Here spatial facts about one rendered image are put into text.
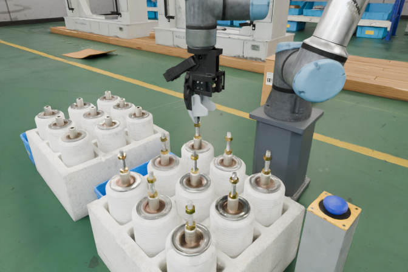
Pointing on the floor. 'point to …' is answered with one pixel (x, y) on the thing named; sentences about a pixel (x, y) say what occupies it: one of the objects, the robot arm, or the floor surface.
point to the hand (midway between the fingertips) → (195, 117)
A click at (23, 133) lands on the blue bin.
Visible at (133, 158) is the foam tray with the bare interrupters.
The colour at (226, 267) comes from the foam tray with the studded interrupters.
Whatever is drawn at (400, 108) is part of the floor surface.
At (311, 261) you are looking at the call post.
